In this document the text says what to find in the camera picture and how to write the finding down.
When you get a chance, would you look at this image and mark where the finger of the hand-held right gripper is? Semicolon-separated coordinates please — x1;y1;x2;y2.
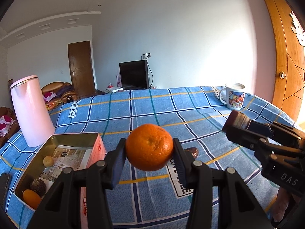
222;124;270;152
249;120;305;140

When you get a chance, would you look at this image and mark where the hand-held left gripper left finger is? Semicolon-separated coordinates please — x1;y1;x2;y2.
27;138;128;229

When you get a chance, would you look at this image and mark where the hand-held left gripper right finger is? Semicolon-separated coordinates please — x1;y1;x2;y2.
172;138;272;229

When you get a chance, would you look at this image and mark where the orange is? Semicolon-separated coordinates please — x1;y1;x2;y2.
125;123;174;171
22;189;42;210

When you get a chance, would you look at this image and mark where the pink metal tin box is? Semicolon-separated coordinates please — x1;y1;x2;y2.
14;132;106;229

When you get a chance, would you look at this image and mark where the purple passion fruit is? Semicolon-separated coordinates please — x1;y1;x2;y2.
30;178;47;197

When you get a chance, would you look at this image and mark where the person's right hand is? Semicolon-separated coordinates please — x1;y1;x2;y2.
272;187;293;222

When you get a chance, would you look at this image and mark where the white printed mug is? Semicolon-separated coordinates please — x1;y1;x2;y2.
219;83;246;110

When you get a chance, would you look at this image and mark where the blue plaid tablecloth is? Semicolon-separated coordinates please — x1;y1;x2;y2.
0;86;305;229

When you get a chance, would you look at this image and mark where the light wooden door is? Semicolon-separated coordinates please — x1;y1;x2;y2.
255;0;305;124

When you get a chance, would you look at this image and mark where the black television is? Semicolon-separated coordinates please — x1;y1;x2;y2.
119;60;149;90

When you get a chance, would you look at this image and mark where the brown leather armchair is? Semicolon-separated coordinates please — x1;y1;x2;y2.
42;82;79;105

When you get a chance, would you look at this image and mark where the small floral cushion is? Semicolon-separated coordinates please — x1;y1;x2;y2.
43;92;57;103

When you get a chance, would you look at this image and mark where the pink electric kettle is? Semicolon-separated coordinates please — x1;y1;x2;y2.
10;75;56;147

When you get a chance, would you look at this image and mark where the dark brown door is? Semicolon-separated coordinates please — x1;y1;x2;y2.
68;40;97;99

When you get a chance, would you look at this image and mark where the white door sticker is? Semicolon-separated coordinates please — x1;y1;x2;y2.
290;11;305;46

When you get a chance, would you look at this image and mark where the white pink floral pillow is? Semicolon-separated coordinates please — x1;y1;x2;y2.
0;115;16;137

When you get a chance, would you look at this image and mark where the brown leather sofa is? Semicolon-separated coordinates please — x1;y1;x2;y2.
0;107;21;146

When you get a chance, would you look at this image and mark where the black power cable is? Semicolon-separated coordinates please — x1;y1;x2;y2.
147;58;154;87

